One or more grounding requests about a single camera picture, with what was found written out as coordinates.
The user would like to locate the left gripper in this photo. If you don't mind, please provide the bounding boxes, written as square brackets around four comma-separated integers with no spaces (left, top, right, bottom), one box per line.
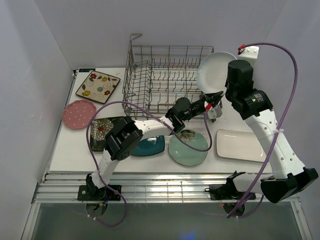
[181,92,224,122]

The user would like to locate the white oval plate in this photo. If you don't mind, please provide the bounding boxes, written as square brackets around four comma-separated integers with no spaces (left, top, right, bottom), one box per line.
[196,51,237,94]

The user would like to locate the green round flower plate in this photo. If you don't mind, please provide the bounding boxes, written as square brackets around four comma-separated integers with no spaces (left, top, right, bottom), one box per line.
[168,129,209,167]

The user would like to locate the teal square plate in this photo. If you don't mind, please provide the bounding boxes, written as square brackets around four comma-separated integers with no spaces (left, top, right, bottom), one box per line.
[131,135,165,157]

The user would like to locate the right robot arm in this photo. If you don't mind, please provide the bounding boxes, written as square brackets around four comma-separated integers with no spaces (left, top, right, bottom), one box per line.
[225,60,319,203]

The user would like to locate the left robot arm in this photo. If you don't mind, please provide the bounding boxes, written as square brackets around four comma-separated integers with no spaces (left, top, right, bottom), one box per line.
[85,91,223,200]

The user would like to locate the white rectangular plate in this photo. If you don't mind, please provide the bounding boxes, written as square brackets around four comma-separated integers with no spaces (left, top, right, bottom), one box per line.
[216,129,266,163]

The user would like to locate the cream square flower plate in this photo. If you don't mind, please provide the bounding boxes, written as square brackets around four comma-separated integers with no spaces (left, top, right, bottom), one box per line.
[75,70,121,105]

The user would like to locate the black floral square plate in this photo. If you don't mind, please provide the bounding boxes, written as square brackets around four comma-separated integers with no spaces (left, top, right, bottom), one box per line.
[89,116,124,152]

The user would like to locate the pink dotted round plate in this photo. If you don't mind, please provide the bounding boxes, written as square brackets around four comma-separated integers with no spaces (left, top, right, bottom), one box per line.
[62,99,97,130]

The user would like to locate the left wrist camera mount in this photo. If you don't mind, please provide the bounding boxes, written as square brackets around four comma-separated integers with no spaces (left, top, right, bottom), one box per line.
[204,100,223,122]

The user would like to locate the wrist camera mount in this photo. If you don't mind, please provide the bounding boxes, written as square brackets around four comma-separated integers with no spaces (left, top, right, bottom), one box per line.
[237,45,260,67]
[204,100,223,122]

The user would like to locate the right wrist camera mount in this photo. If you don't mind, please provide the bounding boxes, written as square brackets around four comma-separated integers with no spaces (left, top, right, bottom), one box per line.
[237,45,260,67]

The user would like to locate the grey wire dish rack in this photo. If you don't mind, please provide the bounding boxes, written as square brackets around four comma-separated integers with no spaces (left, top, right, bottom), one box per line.
[122,33,214,120]

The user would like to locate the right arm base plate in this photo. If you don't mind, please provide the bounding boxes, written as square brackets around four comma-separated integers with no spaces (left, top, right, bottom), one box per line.
[204,184,245,200]

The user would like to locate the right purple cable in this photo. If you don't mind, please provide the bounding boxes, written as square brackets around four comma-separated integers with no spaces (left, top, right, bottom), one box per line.
[199,41,298,220]

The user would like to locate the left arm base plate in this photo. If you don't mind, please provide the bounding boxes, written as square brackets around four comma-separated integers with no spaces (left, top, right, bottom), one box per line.
[77,185,121,202]

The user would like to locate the aluminium table frame rail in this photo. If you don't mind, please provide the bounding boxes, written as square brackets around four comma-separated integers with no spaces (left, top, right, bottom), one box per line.
[31,172,301,205]

